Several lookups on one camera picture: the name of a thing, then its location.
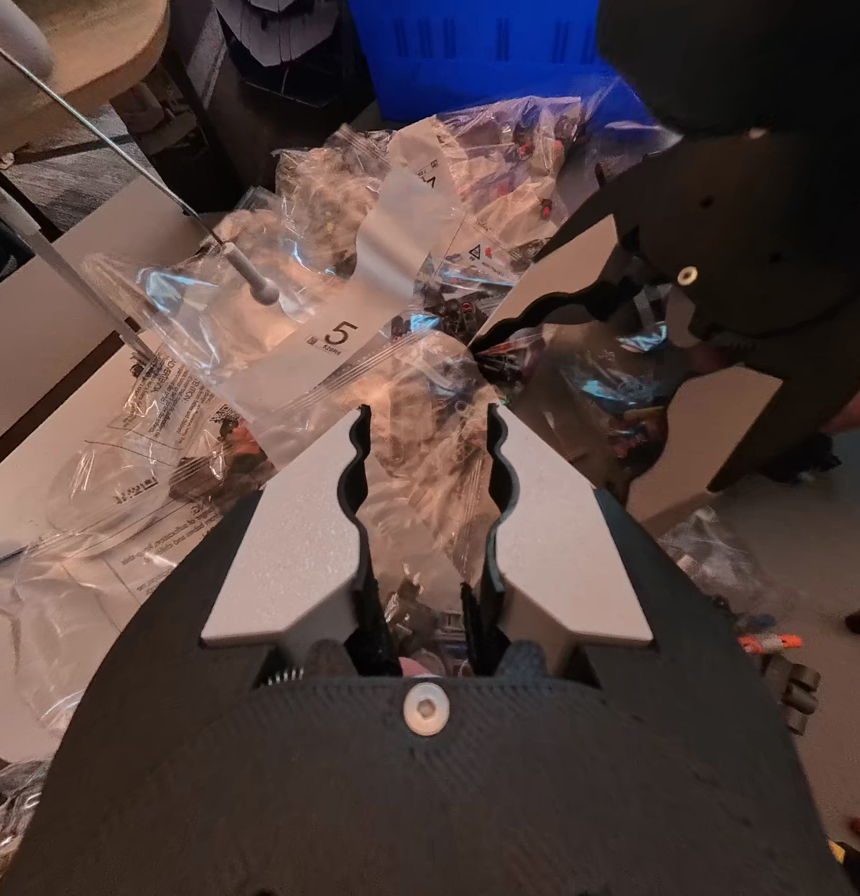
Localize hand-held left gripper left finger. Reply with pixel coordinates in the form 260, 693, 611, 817
200, 404, 396, 677

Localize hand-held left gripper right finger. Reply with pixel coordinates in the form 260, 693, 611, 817
461, 402, 656, 676

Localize blue plastic bin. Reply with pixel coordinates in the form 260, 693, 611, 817
346, 0, 658, 130

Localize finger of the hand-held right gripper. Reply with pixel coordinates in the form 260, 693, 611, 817
468, 214, 644, 351
624, 366, 785, 539

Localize wire page holder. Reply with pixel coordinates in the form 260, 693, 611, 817
0, 31, 281, 306

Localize pile of clear parts bags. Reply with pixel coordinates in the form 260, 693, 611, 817
0, 97, 795, 869

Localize dark grey connector block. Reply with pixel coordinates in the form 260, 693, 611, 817
764, 657, 823, 735

